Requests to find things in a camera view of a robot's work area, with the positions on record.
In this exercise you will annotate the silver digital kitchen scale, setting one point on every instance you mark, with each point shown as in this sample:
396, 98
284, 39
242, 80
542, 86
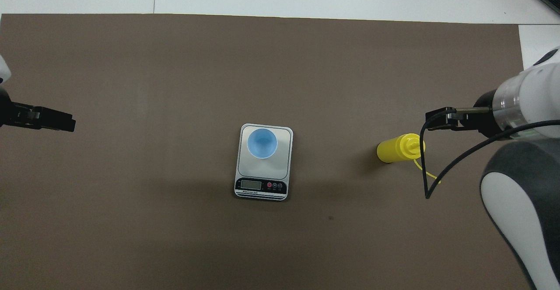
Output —
264, 172

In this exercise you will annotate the yellow squeeze seasoning bottle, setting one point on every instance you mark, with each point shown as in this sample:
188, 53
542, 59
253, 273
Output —
396, 148

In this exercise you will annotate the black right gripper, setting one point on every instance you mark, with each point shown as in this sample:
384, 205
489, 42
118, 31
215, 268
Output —
483, 119

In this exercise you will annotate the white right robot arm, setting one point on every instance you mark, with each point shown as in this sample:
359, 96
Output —
529, 202

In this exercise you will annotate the brown table mat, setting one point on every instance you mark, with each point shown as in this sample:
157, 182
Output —
262, 71

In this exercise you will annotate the light blue plastic cup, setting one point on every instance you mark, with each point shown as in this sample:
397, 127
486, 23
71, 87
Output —
262, 143

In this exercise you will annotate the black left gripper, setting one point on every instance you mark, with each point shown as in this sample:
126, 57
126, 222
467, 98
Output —
11, 113

